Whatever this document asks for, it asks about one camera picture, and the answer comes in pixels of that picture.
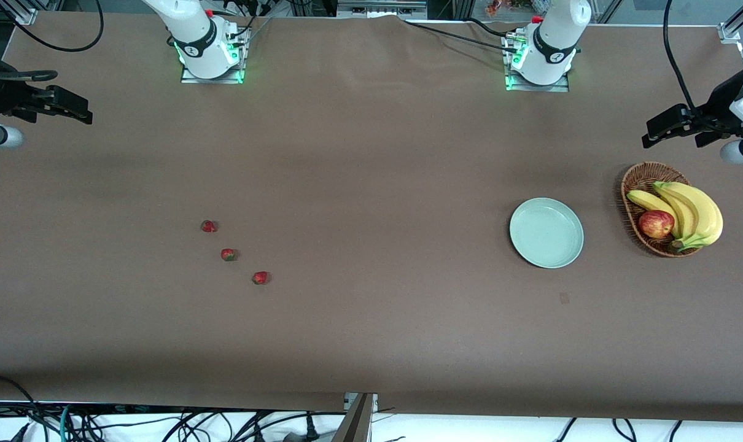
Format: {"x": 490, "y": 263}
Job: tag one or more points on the brown table cover sheet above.
{"x": 371, "y": 153}

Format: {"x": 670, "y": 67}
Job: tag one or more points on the red strawberry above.
{"x": 228, "y": 255}
{"x": 209, "y": 226}
{"x": 260, "y": 278}

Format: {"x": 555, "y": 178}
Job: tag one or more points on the red apple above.
{"x": 656, "y": 224}

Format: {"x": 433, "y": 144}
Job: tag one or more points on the pale green round plate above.
{"x": 546, "y": 233}

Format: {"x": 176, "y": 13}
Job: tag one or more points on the aluminium frame profile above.
{"x": 21, "y": 13}
{"x": 731, "y": 31}

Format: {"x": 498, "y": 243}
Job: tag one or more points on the grey device box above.
{"x": 381, "y": 9}

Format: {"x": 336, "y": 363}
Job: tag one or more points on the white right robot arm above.
{"x": 202, "y": 37}

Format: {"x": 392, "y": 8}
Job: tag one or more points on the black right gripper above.
{"x": 3, "y": 94}

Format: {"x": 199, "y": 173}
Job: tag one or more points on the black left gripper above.
{"x": 717, "y": 108}

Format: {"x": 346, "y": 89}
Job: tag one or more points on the brown wicker basket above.
{"x": 638, "y": 178}

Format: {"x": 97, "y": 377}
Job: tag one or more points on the aluminium frame post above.
{"x": 356, "y": 423}

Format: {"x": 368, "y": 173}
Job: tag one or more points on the yellow banana bunch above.
{"x": 700, "y": 212}

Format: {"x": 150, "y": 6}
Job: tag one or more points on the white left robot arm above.
{"x": 556, "y": 37}

